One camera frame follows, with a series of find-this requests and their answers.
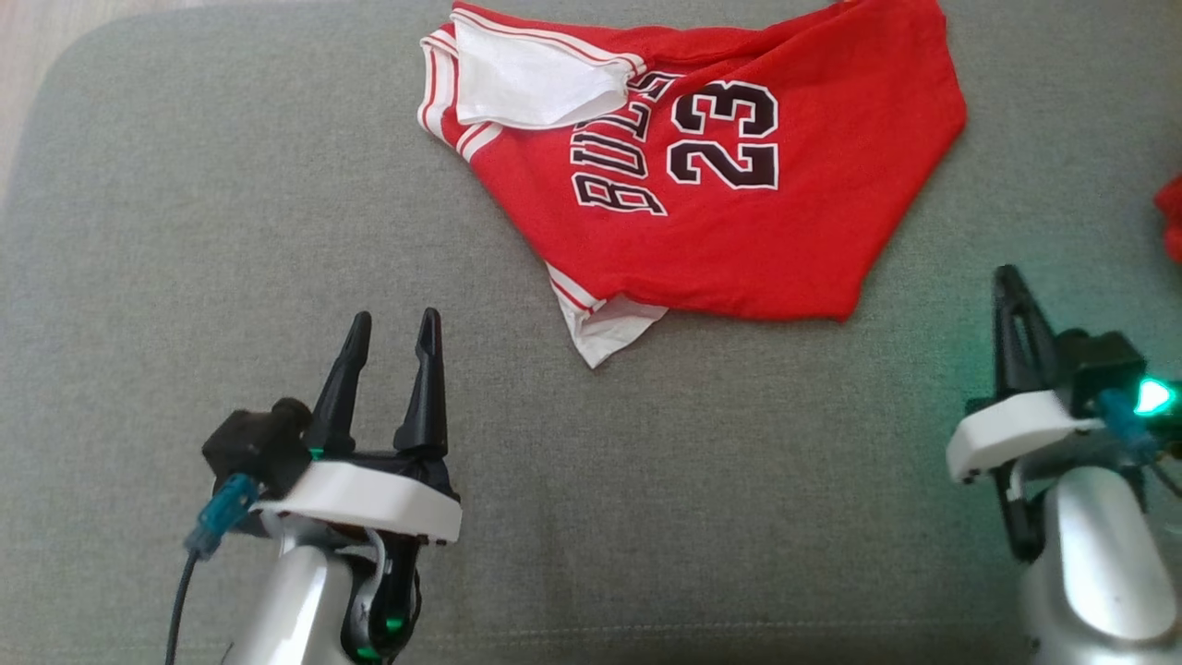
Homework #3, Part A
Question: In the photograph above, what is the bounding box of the blue left cable connector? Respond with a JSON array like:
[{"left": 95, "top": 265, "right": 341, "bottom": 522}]
[{"left": 183, "top": 473, "right": 261, "bottom": 560}]

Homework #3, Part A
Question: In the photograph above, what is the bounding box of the blue right cable connector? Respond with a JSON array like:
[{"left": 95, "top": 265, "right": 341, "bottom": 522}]
[{"left": 1099, "top": 388, "right": 1160, "bottom": 463}]

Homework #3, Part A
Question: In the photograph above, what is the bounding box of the red Bulls 23 jersey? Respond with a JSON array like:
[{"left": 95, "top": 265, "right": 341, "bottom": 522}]
[{"left": 417, "top": 0, "right": 969, "bottom": 370}]

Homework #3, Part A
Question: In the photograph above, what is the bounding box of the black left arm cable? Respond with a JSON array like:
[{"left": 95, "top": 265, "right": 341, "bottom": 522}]
[{"left": 166, "top": 552, "right": 199, "bottom": 665}]

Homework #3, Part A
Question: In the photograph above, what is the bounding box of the grey sofa seat cushion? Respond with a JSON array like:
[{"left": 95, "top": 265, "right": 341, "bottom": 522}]
[{"left": 0, "top": 0, "right": 1182, "bottom": 665}]

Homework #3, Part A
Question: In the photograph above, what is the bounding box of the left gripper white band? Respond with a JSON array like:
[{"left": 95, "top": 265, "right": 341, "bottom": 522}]
[{"left": 251, "top": 308, "right": 463, "bottom": 546}]

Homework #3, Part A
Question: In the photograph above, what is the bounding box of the blue cable connector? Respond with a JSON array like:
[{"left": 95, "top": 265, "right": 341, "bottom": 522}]
[
  {"left": 1099, "top": 388, "right": 1160, "bottom": 463},
  {"left": 183, "top": 473, "right": 261, "bottom": 560}
]

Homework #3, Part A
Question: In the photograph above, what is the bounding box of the red mesh shorts white trim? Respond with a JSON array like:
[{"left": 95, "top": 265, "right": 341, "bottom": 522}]
[{"left": 1154, "top": 174, "right": 1182, "bottom": 264}]

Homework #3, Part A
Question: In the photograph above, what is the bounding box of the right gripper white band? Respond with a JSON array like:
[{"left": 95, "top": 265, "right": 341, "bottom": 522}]
[{"left": 946, "top": 265, "right": 1105, "bottom": 486}]

